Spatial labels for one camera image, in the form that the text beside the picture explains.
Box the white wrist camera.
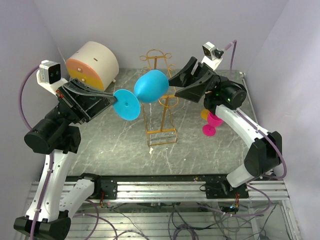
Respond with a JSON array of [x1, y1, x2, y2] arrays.
[[201, 41, 224, 71], [36, 60, 68, 95]]

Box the aluminium mounting rail frame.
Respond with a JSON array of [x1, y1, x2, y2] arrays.
[[61, 175, 301, 240]]

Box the pink wine glass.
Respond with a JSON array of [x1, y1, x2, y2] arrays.
[[202, 112, 224, 137]]

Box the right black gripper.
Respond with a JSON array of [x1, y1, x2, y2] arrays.
[[165, 57, 230, 103]]

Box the blue wine glass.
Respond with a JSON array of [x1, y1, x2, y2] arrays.
[[113, 69, 169, 121]]

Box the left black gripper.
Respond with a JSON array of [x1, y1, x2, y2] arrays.
[[45, 76, 119, 128]]

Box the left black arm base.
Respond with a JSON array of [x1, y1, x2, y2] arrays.
[[78, 173, 118, 200]]

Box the round white mini drawer cabinet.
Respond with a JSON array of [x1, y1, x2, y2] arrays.
[[65, 41, 119, 91]]

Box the loose cables under frame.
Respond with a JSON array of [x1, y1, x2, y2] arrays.
[[57, 197, 276, 240]]

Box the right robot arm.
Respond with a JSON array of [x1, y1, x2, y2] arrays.
[[168, 57, 286, 198]]

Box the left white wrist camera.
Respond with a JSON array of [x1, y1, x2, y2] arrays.
[[36, 60, 68, 95]]

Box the yellow wine glass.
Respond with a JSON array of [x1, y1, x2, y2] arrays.
[[200, 109, 210, 120]]

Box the gold wire wine glass rack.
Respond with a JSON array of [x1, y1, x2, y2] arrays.
[[139, 48, 179, 147]]

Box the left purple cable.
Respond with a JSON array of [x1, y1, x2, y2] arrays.
[[19, 65, 55, 236]]

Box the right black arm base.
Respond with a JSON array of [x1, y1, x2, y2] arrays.
[[199, 180, 249, 200]]

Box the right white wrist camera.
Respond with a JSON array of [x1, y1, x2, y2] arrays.
[[201, 41, 224, 71]]

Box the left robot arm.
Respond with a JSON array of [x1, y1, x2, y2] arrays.
[[13, 78, 117, 240]]

